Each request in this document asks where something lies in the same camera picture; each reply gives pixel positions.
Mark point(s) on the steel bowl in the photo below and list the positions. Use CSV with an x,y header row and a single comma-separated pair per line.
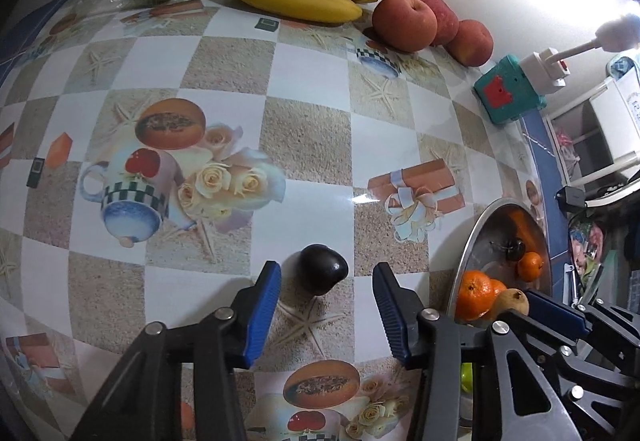
x,y
483,251

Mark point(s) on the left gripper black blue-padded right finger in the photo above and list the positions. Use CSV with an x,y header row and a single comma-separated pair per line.
x,y
513,399

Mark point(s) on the middle red apple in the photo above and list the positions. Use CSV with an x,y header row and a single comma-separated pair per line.
x,y
447,21

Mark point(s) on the white desk lamp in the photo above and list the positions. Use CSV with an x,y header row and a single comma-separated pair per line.
x,y
546,71

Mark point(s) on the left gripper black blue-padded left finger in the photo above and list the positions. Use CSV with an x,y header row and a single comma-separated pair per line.
x,y
141,398

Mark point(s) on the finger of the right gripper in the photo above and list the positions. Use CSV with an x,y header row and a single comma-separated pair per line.
x,y
609,329

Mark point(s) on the large orange mandarin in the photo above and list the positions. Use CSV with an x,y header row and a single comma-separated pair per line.
x,y
497,287

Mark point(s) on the red apple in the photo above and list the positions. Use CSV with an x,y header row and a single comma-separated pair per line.
x,y
473,44
406,25
447,21

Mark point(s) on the orange mandarin with stem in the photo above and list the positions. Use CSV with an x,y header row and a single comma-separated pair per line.
x,y
475,296

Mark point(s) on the right red apple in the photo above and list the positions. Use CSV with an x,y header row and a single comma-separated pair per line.
x,y
473,44

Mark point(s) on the front red apple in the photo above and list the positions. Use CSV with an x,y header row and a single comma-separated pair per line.
x,y
406,25

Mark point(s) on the green fruit in bowl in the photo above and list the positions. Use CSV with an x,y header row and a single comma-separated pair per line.
x,y
466,378

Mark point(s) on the teal toy box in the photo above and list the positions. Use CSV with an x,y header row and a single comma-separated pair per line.
x,y
506,93

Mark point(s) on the small dark plum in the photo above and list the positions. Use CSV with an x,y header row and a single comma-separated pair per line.
x,y
514,250

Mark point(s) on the black power adapter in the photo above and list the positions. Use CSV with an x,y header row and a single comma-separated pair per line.
x,y
571,199

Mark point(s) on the white shelf rack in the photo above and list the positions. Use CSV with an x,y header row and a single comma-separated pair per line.
x,y
596,135

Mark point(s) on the brown longan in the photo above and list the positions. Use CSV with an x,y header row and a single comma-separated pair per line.
x,y
510,299

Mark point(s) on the patterned tablecloth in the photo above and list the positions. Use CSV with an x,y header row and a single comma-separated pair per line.
x,y
152,162

